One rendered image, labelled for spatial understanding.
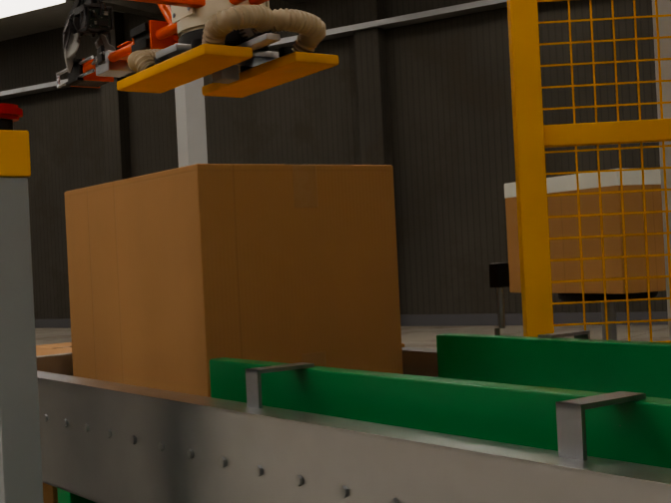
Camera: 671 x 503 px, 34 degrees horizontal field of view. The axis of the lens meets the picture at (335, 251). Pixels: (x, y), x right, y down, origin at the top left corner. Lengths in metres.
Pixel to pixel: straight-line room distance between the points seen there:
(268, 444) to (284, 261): 0.55
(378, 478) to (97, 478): 0.76
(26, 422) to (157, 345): 0.33
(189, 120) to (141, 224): 4.07
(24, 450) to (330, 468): 0.60
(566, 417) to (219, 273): 0.90
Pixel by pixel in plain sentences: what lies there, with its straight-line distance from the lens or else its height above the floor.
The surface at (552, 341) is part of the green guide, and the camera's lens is 1.77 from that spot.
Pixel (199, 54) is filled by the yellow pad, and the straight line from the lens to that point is 1.92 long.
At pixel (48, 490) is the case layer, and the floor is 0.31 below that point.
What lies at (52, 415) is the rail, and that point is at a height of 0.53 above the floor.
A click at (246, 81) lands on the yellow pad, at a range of 2.16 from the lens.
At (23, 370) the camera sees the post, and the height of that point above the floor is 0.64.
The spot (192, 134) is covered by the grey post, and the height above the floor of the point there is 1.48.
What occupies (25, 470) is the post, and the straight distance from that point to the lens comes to 1.73.
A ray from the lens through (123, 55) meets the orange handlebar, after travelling 2.45.
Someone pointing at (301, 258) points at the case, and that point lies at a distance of 1.88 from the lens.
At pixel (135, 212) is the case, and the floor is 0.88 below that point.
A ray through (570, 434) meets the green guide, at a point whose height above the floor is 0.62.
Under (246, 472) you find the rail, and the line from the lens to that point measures 1.44.
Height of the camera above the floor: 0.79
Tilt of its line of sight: level
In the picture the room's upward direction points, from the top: 3 degrees counter-clockwise
